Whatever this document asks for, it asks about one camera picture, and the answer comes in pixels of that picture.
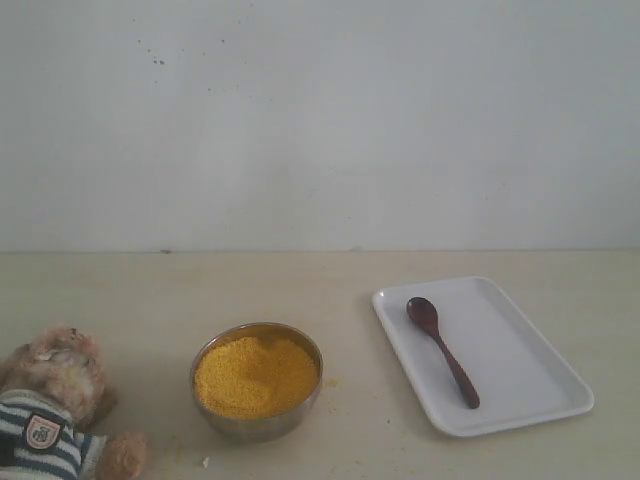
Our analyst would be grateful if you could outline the dark wooden spoon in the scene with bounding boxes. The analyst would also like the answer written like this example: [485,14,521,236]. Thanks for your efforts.
[405,297,480,410]

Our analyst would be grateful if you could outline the teddy bear striped sweater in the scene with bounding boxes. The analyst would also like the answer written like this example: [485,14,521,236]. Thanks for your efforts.
[0,324,149,480]

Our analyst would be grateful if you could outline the steel bowl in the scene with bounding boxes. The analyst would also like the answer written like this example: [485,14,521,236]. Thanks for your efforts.
[189,322,323,443]

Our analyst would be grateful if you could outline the yellow millet grains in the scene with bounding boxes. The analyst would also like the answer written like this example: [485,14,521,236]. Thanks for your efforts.
[194,334,319,420]

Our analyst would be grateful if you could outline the white rectangular tray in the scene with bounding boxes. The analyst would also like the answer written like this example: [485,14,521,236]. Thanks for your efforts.
[371,276,595,438]

